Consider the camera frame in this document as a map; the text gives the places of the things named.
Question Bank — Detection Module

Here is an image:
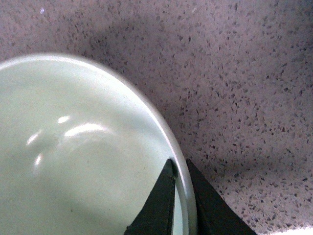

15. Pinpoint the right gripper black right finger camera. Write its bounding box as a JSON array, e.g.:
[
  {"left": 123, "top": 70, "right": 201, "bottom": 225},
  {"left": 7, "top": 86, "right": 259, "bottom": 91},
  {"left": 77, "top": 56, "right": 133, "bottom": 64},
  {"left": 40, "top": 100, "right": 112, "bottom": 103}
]
[{"left": 186, "top": 159, "right": 256, "bottom": 235}]

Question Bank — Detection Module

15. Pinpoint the green plastic bowl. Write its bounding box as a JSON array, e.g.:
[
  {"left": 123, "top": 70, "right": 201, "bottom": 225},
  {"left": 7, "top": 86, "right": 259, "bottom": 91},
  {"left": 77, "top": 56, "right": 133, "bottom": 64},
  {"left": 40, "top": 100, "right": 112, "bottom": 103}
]
[{"left": 0, "top": 53, "right": 197, "bottom": 235}]

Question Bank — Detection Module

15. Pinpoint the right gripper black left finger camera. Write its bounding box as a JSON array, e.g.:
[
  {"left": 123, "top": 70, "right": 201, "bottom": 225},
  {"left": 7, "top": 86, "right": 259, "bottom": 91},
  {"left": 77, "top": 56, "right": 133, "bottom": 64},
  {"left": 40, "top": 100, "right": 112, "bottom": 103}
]
[{"left": 125, "top": 159, "right": 176, "bottom": 235}]

